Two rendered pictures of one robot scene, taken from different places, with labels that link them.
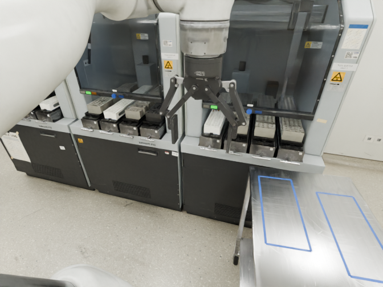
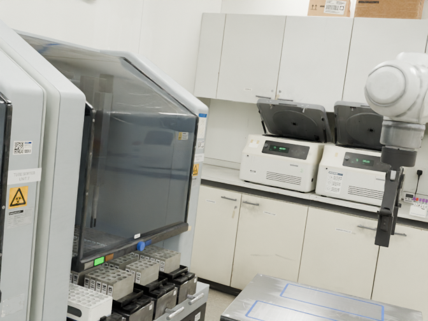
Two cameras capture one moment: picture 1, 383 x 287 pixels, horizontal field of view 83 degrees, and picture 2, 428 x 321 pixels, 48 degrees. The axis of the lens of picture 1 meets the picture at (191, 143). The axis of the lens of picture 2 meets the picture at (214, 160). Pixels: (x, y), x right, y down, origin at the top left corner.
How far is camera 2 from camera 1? 1.32 m
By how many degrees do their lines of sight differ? 79
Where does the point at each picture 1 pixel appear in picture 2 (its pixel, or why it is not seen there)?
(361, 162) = not seen: hidden behind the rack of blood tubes
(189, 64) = (413, 156)
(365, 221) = (321, 292)
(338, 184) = (268, 281)
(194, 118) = (56, 309)
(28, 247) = not seen: outside the picture
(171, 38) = (31, 136)
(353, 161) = not seen: hidden behind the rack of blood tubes
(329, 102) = (192, 202)
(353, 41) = (200, 130)
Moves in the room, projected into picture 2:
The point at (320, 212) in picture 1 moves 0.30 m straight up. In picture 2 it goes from (310, 304) to (323, 218)
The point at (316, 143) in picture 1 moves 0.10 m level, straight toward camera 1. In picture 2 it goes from (185, 262) to (203, 270)
